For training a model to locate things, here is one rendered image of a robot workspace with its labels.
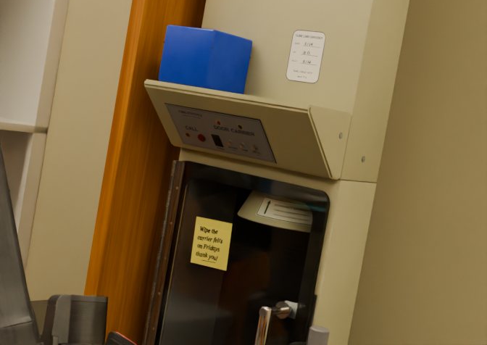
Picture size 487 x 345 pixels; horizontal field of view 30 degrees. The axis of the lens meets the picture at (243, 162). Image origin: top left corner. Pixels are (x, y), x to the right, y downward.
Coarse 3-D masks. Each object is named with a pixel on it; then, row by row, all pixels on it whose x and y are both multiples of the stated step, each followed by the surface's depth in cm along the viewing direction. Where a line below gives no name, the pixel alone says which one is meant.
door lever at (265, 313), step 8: (280, 304) 138; (264, 312) 133; (272, 312) 134; (280, 312) 136; (288, 312) 137; (264, 320) 134; (264, 328) 134; (256, 336) 134; (264, 336) 134; (256, 344) 134; (264, 344) 134
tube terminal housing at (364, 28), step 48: (240, 0) 148; (288, 0) 142; (336, 0) 137; (384, 0) 136; (288, 48) 142; (336, 48) 136; (384, 48) 138; (288, 96) 141; (336, 96) 136; (384, 96) 140; (336, 192) 135; (336, 240) 136; (336, 288) 139; (336, 336) 141
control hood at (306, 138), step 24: (168, 96) 142; (192, 96) 138; (216, 96) 135; (240, 96) 132; (168, 120) 147; (264, 120) 132; (288, 120) 129; (312, 120) 126; (336, 120) 131; (288, 144) 133; (312, 144) 129; (336, 144) 132; (288, 168) 137; (312, 168) 133; (336, 168) 133
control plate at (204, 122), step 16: (176, 112) 144; (192, 112) 141; (208, 112) 139; (176, 128) 147; (192, 128) 144; (208, 128) 142; (224, 128) 139; (256, 128) 134; (192, 144) 147; (208, 144) 145; (224, 144) 142; (240, 144) 140; (256, 144) 137; (272, 160) 138
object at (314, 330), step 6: (312, 330) 124; (318, 330) 124; (324, 330) 124; (312, 336) 124; (318, 336) 124; (324, 336) 124; (294, 342) 127; (300, 342) 127; (306, 342) 128; (312, 342) 124; (318, 342) 124; (324, 342) 124
